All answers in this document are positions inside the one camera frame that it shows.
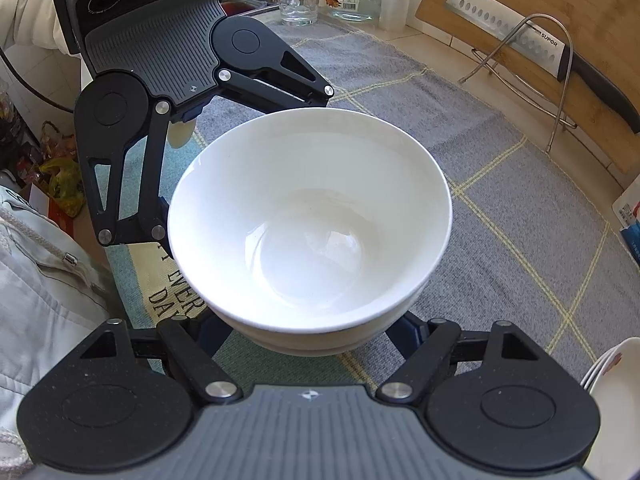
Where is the yellow plastic bag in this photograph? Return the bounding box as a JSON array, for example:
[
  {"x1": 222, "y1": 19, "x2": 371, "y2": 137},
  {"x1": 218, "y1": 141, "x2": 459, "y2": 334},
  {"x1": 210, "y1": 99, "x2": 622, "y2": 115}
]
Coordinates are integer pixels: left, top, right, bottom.
[{"x1": 39, "y1": 157, "x2": 86, "y2": 218}]

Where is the person's light jacket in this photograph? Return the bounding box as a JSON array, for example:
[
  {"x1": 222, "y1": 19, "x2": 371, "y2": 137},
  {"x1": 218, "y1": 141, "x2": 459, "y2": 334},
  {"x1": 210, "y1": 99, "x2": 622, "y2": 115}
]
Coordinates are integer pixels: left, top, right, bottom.
[{"x1": 0, "y1": 185, "x2": 126, "y2": 461}]

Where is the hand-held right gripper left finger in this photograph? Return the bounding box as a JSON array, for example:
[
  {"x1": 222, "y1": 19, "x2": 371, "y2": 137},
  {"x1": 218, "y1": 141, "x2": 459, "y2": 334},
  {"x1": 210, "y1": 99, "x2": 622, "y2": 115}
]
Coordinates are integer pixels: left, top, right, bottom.
[{"x1": 80, "y1": 310, "x2": 243, "y2": 403}]

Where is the grey and teal printed mat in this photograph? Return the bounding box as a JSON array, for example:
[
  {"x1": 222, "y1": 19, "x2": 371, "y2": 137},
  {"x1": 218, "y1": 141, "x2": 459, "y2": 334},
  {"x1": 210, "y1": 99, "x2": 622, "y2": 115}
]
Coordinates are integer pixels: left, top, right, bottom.
[{"x1": 107, "y1": 19, "x2": 640, "y2": 396}]

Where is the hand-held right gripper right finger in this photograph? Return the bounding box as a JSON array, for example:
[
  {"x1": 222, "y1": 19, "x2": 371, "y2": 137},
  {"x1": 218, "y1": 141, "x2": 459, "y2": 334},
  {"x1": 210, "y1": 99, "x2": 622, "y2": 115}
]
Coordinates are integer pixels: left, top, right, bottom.
[{"x1": 375, "y1": 310, "x2": 542, "y2": 403}]

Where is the black-handled kitchen knife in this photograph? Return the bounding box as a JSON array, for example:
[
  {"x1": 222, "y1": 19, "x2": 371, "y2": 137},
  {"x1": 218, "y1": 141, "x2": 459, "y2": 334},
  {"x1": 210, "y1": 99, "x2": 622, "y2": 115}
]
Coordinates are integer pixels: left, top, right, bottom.
[{"x1": 445, "y1": 0, "x2": 640, "y2": 136}]

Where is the white fruit-print plate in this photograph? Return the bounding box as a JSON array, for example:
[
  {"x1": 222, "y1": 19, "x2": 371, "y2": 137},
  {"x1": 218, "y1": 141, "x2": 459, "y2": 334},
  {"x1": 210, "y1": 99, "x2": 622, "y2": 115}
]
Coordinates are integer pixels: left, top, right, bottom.
[
  {"x1": 581, "y1": 355, "x2": 608, "y2": 397},
  {"x1": 582, "y1": 345, "x2": 621, "y2": 393},
  {"x1": 586, "y1": 337, "x2": 640, "y2": 480}
]

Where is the steel wire board rack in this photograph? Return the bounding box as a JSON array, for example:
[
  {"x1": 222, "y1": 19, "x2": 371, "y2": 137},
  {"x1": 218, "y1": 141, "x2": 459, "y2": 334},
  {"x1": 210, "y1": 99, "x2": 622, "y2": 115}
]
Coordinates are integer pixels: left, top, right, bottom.
[{"x1": 460, "y1": 12, "x2": 578, "y2": 153}]

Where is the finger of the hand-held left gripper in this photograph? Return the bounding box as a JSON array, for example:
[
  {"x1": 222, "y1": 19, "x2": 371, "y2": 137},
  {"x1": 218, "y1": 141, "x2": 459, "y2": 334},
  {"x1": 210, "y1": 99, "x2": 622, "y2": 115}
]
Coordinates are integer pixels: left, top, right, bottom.
[
  {"x1": 215, "y1": 35, "x2": 336, "y2": 113},
  {"x1": 80, "y1": 100, "x2": 173, "y2": 248}
]

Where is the white and blue bag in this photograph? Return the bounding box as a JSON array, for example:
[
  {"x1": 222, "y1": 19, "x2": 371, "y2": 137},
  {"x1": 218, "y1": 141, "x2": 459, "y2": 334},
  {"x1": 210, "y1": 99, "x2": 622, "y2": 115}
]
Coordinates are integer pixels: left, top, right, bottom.
[{"x1": 612, "y1": 175, "x2": 640, "y2": 267}]

